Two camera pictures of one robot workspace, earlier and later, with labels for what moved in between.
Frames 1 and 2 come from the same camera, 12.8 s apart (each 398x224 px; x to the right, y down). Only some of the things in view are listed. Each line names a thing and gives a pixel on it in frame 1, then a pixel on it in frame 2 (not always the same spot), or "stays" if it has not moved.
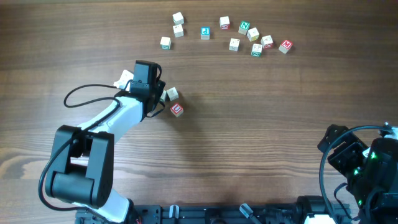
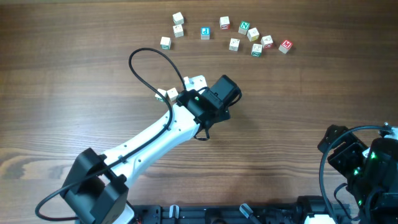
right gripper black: x=343 y=152 stays
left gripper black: x=160 y=90 → x=181 y=98
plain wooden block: x=163 y=96 stays
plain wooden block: x=173 y=94 stays
